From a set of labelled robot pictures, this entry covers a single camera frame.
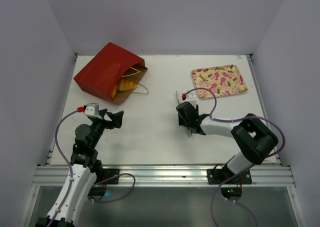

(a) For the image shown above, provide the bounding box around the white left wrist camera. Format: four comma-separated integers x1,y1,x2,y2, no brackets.
83,103,99,118

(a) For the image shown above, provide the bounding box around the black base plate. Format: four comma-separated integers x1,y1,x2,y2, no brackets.
101,168,120,185
206,164,253,185

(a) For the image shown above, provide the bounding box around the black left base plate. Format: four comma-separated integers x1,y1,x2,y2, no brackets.
101,168,120,185

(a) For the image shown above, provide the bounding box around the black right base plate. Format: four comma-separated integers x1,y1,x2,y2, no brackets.
206,164,253,185

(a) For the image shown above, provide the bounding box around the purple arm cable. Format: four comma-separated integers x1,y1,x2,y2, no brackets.
46,106,136,227
184,87,286,227

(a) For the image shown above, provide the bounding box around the red paper bag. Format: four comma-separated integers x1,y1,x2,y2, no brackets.
73,42,148,105

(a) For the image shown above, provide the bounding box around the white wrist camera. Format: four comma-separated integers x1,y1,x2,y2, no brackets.
180,92,197,108
83,103,99,118

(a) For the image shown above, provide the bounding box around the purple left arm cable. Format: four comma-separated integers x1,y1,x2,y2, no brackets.
46,106,136,227

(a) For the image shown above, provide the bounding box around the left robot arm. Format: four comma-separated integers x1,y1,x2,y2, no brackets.
35,103,124,227

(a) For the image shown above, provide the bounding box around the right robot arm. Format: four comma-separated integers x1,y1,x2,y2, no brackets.
176,101,279,184

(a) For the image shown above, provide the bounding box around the aluminium frame rail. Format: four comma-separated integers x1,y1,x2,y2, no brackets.
31,164,296,187

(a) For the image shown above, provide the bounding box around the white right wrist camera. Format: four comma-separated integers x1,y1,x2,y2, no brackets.
180,92,197,108

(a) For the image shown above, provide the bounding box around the fake croissant bread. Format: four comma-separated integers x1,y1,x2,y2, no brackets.
111,79,138,98

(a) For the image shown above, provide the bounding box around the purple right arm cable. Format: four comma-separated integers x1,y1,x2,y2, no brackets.
184,87,286,227

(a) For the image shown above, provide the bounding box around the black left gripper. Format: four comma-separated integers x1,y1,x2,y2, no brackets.
89,108,123,149

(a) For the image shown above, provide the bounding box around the floral rectangular tray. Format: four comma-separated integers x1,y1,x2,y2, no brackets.
191,64,248,100

